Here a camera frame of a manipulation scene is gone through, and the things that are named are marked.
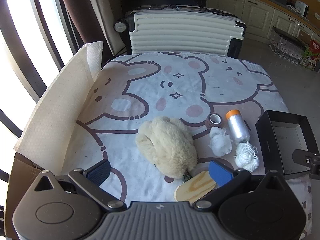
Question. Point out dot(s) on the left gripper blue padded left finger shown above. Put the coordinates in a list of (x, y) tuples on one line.
[(99, 172)]

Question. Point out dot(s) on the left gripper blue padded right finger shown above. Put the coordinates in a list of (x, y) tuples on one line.
[(220, 173)]

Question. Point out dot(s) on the white yarn bundle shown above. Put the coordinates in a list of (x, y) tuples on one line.
[(246, 157)]

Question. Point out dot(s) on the clear bottle orange cap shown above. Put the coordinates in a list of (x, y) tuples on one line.
[(237, 126)]

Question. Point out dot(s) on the cream fluffy plush toy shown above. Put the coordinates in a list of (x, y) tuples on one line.
[(167, 143)]

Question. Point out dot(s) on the white cotton wad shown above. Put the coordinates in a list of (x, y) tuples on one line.
[(220, 141)]

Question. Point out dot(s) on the black cardboard box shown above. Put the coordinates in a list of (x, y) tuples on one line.
[(279, 135)]

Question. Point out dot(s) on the brown tape roll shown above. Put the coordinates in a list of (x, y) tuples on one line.
[(213, 120)]

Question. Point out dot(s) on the white paper towel sheet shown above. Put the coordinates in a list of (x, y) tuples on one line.
[(46, 136)]

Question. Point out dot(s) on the bear print bed sheet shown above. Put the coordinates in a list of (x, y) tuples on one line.
[(131, 90)]

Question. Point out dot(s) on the red green carton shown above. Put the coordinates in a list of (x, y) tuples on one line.
[(311, 55)]

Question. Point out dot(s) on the pack of water bottles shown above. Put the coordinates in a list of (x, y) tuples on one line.
[(286, 46)]

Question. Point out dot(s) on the cream kitchen cabinets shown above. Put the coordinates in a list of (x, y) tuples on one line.
[(261, 15)]

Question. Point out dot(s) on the white toaster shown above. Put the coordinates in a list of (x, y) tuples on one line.
[(302, 7)]

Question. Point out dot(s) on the white ribbed suitcase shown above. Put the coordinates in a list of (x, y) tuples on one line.
[(182, 28)]

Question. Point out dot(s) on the brown curtain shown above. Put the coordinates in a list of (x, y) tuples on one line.
[(86, 23)]

